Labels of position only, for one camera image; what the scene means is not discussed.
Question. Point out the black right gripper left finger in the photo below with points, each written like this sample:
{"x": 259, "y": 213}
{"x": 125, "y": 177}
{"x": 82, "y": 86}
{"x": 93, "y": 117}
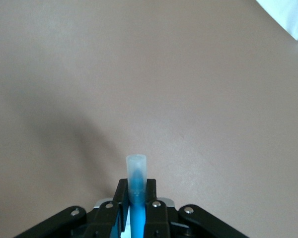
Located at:
{"x": 121, "y": 193}

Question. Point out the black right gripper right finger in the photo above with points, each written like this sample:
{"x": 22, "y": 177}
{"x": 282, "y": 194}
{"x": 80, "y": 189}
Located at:
{"x": 151, "y": 193}

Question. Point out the blue marker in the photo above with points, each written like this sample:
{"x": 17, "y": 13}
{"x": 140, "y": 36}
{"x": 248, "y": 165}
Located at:
{"x": 137, "y": 181}

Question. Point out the brown table cover mat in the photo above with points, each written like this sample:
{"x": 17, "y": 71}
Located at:
{"x": 149, "y": 74}

